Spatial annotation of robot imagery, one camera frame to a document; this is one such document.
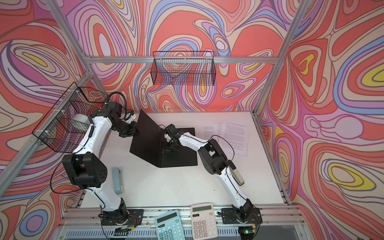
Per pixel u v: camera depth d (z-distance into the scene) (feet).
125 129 2.42
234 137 3.45
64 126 2.37
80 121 2.29
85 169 1.53
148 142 3.19
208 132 3.55
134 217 2.40
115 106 2.28
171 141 2.83
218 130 3.55
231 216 2.42
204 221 2.32
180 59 2.89
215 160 1.98
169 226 2.27
